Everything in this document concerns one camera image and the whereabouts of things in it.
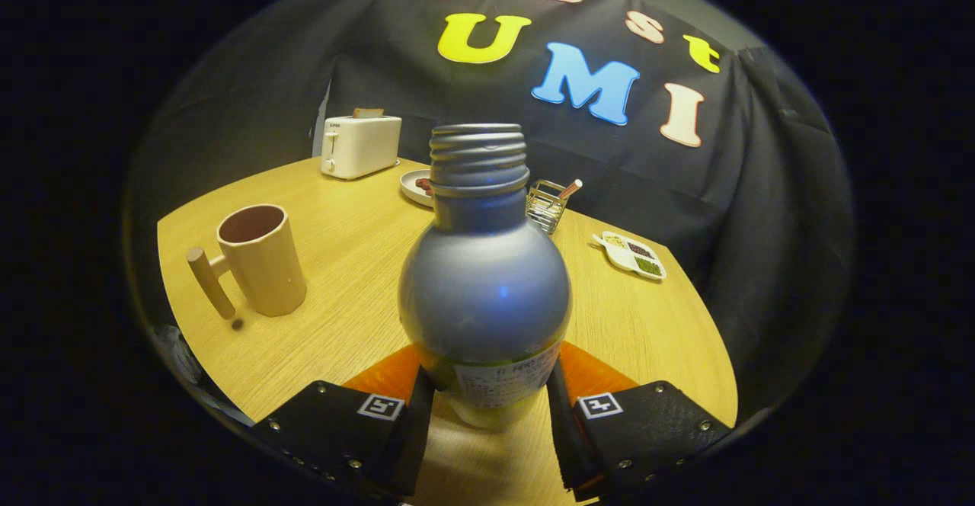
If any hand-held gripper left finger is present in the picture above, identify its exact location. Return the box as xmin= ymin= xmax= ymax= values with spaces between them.
xmin=255 ymin=342 xmax=436 ymax=499

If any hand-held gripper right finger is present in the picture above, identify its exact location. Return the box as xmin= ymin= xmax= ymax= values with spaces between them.
xmin=545 ymin=341 xmax=734 ymax=503

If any silver juice bottle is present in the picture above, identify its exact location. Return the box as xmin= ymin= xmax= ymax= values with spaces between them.
xmin=398 ymin=123 xmax=573 ymax=431

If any beige cup with wooden handle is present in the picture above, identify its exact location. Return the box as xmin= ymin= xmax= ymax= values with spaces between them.
xmin=186 ymin=203 xmax=308 ymax=320

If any wooden table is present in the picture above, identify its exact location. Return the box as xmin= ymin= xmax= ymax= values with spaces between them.
xmin=156 ymin=157 xmax=738 ymax=506

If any white divided snack dish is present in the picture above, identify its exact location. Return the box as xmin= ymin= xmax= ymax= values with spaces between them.
xmin=592 ymin=231 xmax=667 ymax=282

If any round white plate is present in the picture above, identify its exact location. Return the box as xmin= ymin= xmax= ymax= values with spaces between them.
xmin=400 ymin=168 xmax=436 ymax=208

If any white toaster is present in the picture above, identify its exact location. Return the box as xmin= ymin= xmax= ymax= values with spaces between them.
xmin=320 ymin=114 xmax=402 ymax=181

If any metal wire holder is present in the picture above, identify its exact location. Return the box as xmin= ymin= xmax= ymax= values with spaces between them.
xmin=526 ymin=179 xmax=568 ymax=235

